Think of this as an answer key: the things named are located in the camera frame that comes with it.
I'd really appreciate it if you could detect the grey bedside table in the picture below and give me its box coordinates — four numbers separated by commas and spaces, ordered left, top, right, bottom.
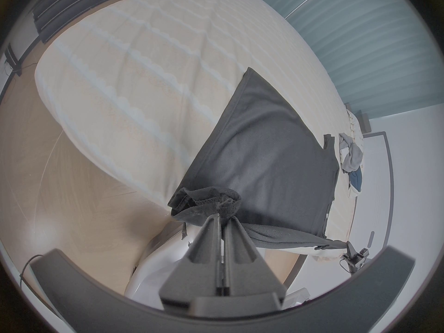
359, 110, 372, 133

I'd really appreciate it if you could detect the pile of clothes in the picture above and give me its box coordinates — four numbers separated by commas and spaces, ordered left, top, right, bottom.
338, 132, 365, 197

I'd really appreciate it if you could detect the white printed pillow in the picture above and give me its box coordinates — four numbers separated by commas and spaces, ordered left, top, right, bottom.
345, 104, 365, 143

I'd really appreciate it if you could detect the bed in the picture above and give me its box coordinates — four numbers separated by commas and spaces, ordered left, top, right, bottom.
34, 0, 395, 267

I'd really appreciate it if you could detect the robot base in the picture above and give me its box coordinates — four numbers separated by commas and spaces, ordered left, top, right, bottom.
124, 227, 313, 306

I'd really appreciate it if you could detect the black T-shirt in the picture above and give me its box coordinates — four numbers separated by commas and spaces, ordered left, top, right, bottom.
167, 67, 349, 253

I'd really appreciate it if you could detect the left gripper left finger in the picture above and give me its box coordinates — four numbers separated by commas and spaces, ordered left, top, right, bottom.
160, 214, 221, 304

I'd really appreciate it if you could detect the black chest of drawers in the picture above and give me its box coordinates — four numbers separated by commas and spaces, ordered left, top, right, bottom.
32, 0, 140, 44

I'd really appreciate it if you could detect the black cable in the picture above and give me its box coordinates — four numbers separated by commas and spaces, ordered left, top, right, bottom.
19, 254, 42, 287

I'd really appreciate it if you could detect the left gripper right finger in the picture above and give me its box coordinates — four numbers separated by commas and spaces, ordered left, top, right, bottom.
223, 216, 286, 302

